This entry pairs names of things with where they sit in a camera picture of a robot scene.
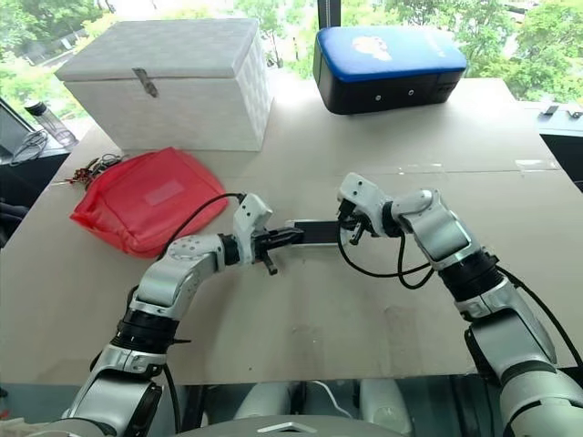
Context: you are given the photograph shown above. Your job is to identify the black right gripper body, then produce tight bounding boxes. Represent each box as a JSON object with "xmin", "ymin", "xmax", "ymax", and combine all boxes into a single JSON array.
[{"xmin": 350, "ymin": 206, "xmax": 382, "ymax": 245}]

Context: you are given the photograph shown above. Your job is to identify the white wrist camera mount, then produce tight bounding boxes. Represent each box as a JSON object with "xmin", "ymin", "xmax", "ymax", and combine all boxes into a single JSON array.
[
  {"xmin": 335, "ymin": 171, "xmax": 389, "ymax": 231},
  {"xmin": 232, "ymin": 192, "xmax": 275, "ymax": 266}
]

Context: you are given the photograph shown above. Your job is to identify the red mesh bag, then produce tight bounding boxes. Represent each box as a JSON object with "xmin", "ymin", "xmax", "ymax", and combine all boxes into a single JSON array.
[{"xmin": 68, "ymin": 146, "xmax": 230, "ymax": 259}]

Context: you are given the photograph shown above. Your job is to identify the dark laptop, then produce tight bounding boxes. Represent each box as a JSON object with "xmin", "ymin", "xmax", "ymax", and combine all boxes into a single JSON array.
[{"xmin": 0, "ymin": 95, "xmax": 22, "ymax": 157}]

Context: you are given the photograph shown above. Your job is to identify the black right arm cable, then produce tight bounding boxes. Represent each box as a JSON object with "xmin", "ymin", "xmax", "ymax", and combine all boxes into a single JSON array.
[{"xmin": 337, "ymin": 220, "xmax": 583, "ymax": 371}]

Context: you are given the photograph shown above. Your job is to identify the white woven storage box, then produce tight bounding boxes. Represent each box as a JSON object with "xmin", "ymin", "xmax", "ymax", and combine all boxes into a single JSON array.
[{"xmin": 54, "ymin": 17, "xmax": 275, "ymax": 153}]

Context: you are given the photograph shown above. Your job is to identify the black eyeglasses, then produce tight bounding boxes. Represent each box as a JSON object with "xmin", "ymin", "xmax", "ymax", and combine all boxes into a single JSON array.
[{"xmin": 9, "ymin": 128, "xmax": 49, "ymax": 167}]

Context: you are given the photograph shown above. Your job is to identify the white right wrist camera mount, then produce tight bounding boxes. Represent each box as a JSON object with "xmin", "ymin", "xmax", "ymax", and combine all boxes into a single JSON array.
[{"xmin": 335, "ymin": 171, "xmax": 389, "ymax": 231}]

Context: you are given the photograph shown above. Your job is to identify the blue and black case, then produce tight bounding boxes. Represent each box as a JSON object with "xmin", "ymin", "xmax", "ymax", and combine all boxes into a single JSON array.
[{"xmin": 312, "ymin": 25, "xmax": 468, "ymax": 116}]

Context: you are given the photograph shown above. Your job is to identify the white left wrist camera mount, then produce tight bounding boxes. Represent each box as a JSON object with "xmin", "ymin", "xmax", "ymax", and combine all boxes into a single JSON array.
[{"xmin": 232, "ymin": 192, "xmax": 275, "ymax": 266}]

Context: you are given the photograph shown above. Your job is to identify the clear tape strip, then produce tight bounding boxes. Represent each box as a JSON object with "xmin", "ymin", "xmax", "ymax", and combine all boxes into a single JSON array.
[
  {"xmin": 514, "ymin": 158, "xmax": 559, "ymax": 174},
  {"xmin": 397, "ymin": 163, "xmax": 444, "ymax": 175}
]

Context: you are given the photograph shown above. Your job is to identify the white smartphone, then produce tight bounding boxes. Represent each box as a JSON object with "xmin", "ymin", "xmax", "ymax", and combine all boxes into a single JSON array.
[{"xmin": 285, "ymin": 219, "xmax": 343, "ymax": 248}]

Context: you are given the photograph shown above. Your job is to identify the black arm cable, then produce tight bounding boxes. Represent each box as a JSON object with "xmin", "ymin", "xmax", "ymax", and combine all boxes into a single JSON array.
[
  {"xmin": 156, "ymin": 192, "xmax": 248, "ymax": 434},
  {"xmin": 337, "ymin": 220, "xmax": 583, "ymax": 371}
]

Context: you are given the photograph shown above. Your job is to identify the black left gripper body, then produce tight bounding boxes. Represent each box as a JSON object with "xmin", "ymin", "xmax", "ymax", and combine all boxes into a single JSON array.
[{"xmin": 252, "ymin": 230, "xmax": 281, "ymax": 278}]

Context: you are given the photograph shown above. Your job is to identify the clear water bottle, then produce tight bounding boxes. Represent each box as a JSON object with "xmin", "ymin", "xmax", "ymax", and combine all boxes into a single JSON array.
[{"xmin": 23, "ymin": 100, "xmax": 76, "ymax": 148}]

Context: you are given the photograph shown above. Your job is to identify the grey robot torso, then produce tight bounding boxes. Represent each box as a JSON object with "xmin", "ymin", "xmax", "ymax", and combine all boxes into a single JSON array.
[{"xmin": 172, "ymin": 411, "xmax": 414, "ymax": 437}]

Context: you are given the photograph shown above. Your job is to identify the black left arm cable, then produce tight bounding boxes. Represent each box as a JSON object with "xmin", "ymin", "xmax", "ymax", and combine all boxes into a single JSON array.
[{"xmin": 156, "ymin": 192, "xmax": 248, "ymax": 434}]

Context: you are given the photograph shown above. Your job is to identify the white rounded shape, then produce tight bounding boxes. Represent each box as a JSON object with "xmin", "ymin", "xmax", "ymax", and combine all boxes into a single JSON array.
[
  {"xmin": 359, "ymin": 378, "xmax": 414, "ymax": 434},
  {"xmin": 233, "ymin": 381, "xmax": 293, "ymax": 421}
]

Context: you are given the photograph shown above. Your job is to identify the black side table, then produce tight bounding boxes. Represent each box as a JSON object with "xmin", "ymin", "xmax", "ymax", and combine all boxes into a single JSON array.
[{"xmin": 0, "ymin": 145, "xmax": 75, "ymax": 204}]

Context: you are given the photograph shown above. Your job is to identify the key bunch with red cord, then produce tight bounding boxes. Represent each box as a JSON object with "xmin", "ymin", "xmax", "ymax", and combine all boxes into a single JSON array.
[{"xmin": 63, "ymin": 154, "xmax": 131, "ymax": 186}]

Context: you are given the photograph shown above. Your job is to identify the dark window pillar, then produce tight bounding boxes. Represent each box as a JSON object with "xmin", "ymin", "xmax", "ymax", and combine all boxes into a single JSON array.
[{"xmin": 316, "ymin": 0, "xmax": 344, "ymax": 34}]

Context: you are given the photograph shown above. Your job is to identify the white cable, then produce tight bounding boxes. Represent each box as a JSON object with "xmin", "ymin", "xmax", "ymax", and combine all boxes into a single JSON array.
[{"xmin": 312, "ymin": 381, "xmax": 355, "ymax": 418}]

